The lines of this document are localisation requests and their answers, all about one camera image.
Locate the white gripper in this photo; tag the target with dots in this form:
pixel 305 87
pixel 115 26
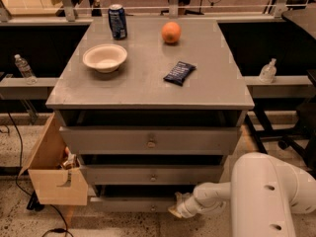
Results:
pixel 190 201

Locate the grey bottom drawer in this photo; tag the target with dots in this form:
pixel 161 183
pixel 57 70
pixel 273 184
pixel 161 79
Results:
pixel 137 198

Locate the grey drawer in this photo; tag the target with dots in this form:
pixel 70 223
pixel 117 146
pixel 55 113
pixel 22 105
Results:
pixel 145 141
pixel 137 198
pixel 150 174

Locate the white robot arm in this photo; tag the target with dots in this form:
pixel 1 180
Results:
pixel 263 193

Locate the grey middle drawer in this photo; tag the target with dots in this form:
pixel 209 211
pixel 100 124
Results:
pixel 150 174

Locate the grey drawer cabinet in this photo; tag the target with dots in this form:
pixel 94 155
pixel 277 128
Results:
pixel 136 95

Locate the grey top drawer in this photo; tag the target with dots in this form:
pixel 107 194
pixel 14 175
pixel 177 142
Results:
pixel 145 141

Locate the items inside cardboard box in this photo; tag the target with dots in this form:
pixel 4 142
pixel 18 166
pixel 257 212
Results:
pixel 69 160

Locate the cardboard box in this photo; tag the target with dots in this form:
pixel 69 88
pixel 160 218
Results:
pixel 52 184

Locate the dark blue snack bag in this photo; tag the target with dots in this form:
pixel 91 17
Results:
pixel 179 73

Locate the black office chair base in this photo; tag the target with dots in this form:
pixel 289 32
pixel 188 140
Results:
pixel 301 137

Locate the clear sanitizer pump bottle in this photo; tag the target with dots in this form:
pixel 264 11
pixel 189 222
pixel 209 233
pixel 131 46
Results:
pixel 268 72

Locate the white paper bowl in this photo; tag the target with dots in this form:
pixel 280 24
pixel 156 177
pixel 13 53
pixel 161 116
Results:
pixel 105 58

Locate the orange fruit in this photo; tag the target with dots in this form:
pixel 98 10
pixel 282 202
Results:
pixel 171 32

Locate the blue soda can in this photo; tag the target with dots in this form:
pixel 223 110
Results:
pixel 117 21

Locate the clear water bottle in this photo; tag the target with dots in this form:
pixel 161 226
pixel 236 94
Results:
pixel 25 69

